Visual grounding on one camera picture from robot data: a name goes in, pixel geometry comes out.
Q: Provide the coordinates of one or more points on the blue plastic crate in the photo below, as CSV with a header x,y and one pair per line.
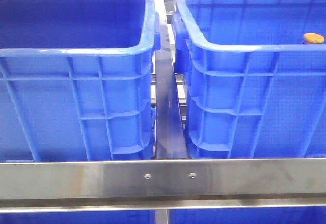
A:
x,y
255,88
76,79

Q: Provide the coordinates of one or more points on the yellow push button bottom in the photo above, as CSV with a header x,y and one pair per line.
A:
x,y
313,38

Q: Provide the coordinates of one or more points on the lower right blue crate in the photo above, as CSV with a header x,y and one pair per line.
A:
x,y
250,215

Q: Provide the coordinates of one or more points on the steel divider bar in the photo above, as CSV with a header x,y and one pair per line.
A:
x,y
170,142

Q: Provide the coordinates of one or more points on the left blue plastic crate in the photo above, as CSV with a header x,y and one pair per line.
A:
x,y
76,79

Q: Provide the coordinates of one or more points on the right blue plastic crate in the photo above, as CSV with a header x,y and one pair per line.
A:
x,y
255,88

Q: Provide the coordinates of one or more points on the lower left blue crate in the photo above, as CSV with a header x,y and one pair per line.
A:
x,y
129,216

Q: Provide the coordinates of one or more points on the stainless steel front rail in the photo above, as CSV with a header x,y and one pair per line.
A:
x,y
162,184

